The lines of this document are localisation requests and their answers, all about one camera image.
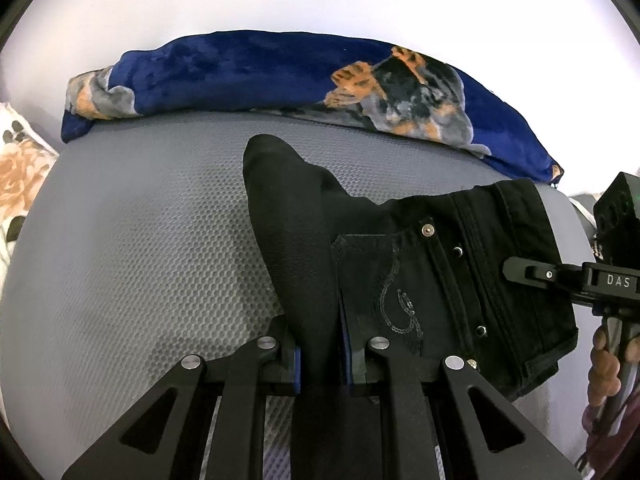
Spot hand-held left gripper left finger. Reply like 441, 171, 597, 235
61, 317, 302, 480

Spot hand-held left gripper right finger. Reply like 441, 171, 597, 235
339, 305, 582, 480

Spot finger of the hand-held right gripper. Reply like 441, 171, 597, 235
502, 256, 587, 292

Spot black pants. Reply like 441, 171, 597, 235
242, 134, 580, 480

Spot person's right forearm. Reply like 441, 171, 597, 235
575, 400, 640, 480

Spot person's right hand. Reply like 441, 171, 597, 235
582, 325, 640, 423

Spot grey mesh mat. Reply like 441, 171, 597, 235
0, 110, 599, 480

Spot blue printed blanket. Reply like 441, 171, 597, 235
61, 31, 565, 184

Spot white floral cloth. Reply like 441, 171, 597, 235
0, 101, 60, 292

